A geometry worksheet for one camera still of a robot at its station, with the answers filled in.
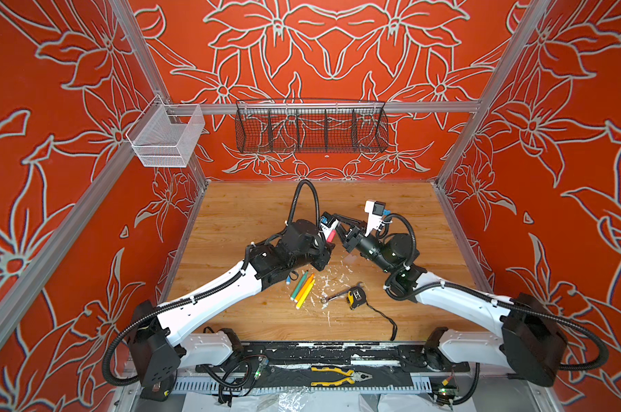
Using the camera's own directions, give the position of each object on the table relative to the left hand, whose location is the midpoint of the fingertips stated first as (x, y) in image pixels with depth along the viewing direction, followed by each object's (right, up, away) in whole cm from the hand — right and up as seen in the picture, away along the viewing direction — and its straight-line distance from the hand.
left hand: (330, 238), depth 72 cm
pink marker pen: (0, +1, -4) cm, 4 cm away
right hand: (-2, +5, -6) cm, 8 cm away
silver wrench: (-1, -22, +11) cm, 25 cm away
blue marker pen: (-13, -17, +15) cm, 26 cm away
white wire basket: (-60, +36, +21) cm, 73 cm away
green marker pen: (-9, -19, +15) cm, 25 cm away
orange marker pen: (-8, -19, +14) cm, 24 cm away
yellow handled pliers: (+6, -38, -2) cm, 39 cm away
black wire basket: (-5, +40, +26) cm, 48 cm away
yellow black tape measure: (+9, -21, +9) cm, 24 cm away
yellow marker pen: (-7, -21, +13) cm, 26 cm away
